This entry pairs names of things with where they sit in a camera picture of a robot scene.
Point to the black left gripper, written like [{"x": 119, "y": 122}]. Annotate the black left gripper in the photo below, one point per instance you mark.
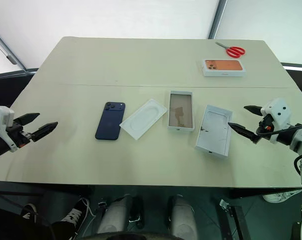
[{"x": 17, "y": 135}]

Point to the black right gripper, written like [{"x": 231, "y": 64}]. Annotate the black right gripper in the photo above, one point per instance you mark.
[{"x": 265, "y": 125}]

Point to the white phone box lid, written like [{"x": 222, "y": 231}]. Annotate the white phone box lid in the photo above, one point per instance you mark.
[{"x": 214, "y": 131}]

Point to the white phone box base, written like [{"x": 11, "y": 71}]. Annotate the white phone box base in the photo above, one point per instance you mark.
[{"x": 180, "y": 111}]

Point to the dark blue smartphone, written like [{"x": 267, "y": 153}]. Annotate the dark blue smartphone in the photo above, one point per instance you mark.
[{"x": 110, "y": 120}]

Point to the white moulded tray insert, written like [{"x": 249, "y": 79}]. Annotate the white moulded tray insert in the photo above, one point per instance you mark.
[{"x": 143, "y": 118}]

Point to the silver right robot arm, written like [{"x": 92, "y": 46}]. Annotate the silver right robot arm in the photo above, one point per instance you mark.
[{"x": 301, "y": 140}]

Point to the orange phone retail box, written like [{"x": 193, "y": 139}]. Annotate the orange phone retail box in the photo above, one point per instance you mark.
[{"x": 223, "y": 66}]

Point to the grey metal door bar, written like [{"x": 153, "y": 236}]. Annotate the grey metal door bar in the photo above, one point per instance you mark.
[{"x": 5, "y": 46}]

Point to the black sneaker white laces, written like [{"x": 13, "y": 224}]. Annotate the black sneaker white laces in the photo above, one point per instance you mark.
[{"x": 74, "y": 212}]

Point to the black table leg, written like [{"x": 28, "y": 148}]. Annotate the black table leg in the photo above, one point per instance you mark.
[{"x": 238, "y": 222}]

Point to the grey rounded leg cover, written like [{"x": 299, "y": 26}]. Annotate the grey rounded leg cover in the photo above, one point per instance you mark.
[
  {"x": 115, "y": 217},
  {"x": 182, "y": 217}
]

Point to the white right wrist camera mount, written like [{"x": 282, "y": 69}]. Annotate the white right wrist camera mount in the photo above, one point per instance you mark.
[{"x": 278, "y": 112}]

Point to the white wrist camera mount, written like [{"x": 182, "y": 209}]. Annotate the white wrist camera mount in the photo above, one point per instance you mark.
[
  {"x": 0, "y": 117},
  {"x": 278, "y": 112}
]

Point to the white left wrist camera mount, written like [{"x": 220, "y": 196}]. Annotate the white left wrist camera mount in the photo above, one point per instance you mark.
[{"x": 0, "y": 117}]

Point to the grey window frame pillar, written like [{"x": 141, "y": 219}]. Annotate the grey window frame pillar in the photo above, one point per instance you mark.
[{"x": 217, "y": 17}]

